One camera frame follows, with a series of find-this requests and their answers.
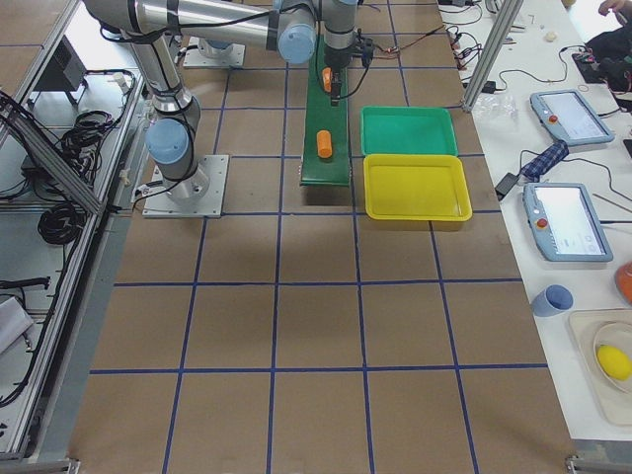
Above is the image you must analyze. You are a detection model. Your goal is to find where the orange cylinder labelled 4680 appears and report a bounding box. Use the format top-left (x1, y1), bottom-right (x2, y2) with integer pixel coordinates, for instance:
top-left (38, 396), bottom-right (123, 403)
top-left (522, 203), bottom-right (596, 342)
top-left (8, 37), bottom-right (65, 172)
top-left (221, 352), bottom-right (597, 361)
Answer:
top-left (321, 67), bottom-right (332, 94)

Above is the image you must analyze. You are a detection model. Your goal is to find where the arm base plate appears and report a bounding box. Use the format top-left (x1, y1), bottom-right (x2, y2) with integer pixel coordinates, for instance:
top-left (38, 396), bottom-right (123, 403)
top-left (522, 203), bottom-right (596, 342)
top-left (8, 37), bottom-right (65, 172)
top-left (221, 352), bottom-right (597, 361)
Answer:
top-left (142, 155), bottom-right (229, 218)
top-left (183, 41), bottom-right (245, 69)

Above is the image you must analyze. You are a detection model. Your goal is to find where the aluminium frame post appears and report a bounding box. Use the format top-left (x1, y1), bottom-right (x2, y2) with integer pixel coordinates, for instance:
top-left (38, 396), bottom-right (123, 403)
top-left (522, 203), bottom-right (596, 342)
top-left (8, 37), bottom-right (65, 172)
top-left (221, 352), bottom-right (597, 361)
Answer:
top-left (462, 0), bottom-right (522, 113)

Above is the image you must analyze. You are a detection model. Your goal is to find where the blue teach pendant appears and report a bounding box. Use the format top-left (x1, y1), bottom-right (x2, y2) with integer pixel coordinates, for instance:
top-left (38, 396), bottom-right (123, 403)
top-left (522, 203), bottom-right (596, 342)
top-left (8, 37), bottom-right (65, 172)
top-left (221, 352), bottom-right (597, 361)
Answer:
top-left (529, 89), bottom-right (614, 147)
top-left (522, 183), bottom-right (613, 262)

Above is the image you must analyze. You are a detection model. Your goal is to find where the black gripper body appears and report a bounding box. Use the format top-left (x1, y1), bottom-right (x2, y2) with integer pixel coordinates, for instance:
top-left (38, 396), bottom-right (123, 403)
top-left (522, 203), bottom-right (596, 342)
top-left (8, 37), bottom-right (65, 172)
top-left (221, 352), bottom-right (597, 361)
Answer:
top-left (325, 46), bottom-right (374, 82)

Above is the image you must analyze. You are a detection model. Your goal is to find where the red black power cable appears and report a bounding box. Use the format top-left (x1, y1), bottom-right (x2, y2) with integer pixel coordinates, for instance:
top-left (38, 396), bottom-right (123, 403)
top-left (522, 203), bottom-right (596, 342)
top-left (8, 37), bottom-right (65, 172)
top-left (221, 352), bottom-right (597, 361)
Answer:
top-left (369, 27), bottom-right (445, 58)

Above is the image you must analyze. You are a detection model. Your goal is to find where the green plastic tray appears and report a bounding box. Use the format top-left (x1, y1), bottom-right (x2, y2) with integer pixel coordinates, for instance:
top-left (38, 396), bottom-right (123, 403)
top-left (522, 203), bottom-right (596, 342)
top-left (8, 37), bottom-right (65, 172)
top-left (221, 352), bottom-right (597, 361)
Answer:
top-left (360, 106), bottom-right (458, 156)

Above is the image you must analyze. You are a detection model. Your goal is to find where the black power adapter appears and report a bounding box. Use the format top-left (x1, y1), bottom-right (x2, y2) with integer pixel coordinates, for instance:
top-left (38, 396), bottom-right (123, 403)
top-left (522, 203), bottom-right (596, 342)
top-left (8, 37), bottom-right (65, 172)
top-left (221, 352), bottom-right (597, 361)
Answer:
top-left (495, 173), bottom-right (518, 201)

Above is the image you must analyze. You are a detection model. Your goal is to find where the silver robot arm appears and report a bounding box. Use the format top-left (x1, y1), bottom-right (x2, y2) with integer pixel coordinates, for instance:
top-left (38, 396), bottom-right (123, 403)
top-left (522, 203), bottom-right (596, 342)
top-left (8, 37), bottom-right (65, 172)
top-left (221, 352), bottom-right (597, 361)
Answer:
top-left (122, 32), bottom-right (200, 182)
top-left (84, 1), bottom-right (373, 115)

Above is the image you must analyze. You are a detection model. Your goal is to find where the yellow lemon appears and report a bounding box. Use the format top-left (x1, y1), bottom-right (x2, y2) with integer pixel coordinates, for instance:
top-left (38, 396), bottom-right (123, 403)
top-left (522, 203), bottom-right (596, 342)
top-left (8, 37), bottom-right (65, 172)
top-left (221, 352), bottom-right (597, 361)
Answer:
top-left (596, 345), bottom-right (631, 381)

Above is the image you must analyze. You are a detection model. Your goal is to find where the yellow plastic tray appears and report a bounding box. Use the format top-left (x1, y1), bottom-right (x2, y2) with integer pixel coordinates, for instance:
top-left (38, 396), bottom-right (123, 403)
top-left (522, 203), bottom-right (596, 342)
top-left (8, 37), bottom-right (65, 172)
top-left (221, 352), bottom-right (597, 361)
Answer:
top-left (361, 153), bottom-right (473, 225)

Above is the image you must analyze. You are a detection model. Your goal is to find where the green conveyor belt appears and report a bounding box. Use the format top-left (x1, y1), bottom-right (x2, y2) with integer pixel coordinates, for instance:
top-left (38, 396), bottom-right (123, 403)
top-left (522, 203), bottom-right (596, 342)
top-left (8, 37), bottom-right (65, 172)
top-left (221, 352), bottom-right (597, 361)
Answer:
top-left (300, 36), bottom-right (351, 187)

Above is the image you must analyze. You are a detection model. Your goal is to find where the plain orange cylinder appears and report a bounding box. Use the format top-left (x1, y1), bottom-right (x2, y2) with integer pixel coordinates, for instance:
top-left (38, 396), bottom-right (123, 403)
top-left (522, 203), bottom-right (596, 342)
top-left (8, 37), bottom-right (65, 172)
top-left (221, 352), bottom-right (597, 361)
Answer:
top-left (316, 129), bottom-right (333, 159)

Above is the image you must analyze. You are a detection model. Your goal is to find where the blue plastic cup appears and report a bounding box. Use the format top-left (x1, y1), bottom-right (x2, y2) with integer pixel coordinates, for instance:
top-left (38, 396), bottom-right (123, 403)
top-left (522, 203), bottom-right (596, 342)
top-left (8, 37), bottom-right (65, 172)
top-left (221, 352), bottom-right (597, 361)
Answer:
top-left (531, 284), bottom-right (574, 317)

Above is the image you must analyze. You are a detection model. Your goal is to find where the beige bowl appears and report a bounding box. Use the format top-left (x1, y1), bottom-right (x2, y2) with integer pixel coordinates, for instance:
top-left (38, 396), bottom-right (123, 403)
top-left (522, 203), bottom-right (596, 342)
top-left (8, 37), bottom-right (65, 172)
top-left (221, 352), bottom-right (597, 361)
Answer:
top-left (592, 321), bottom-right (631, 395)

